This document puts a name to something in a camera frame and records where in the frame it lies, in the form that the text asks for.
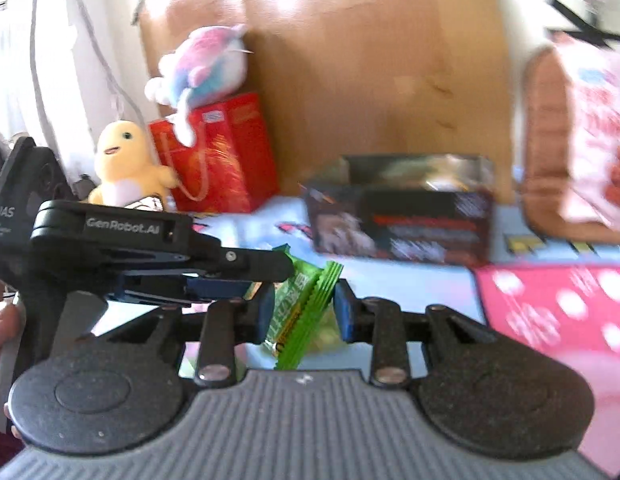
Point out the person's left hand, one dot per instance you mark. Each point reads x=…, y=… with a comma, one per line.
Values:
x=4, y=327

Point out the black printed cardboard box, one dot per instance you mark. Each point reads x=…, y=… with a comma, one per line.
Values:
x=405, y=225

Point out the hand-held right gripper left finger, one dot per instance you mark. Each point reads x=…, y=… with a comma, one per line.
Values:
x=265, y=312

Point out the pastel plush toy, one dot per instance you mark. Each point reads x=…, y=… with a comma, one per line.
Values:
x=205, y=70

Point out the black tape strip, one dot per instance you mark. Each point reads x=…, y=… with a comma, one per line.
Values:
x=585, y=27

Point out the red gift bag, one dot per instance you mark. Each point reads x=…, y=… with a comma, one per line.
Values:
x=225, y=160

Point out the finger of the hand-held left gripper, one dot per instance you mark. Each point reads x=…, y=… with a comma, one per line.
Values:
x=215, y=291
x=255, y=264

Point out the bright green snack packet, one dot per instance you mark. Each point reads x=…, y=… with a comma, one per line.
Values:
x=302, y=310

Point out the printed pig bed sheet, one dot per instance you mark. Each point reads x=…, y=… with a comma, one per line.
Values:
x=540, y=320

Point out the brown seat cushion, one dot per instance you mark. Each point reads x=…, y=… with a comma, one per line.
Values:
x=542, y=150

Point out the yellow plush duck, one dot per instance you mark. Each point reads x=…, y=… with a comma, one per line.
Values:
x=122, y=165

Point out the large pink snack bag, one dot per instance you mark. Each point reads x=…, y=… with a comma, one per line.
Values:
x=597, y=135

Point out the wooden board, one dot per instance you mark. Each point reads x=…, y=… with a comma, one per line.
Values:
x=370, y=60

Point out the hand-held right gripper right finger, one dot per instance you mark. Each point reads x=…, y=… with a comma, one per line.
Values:
x=344, y=315

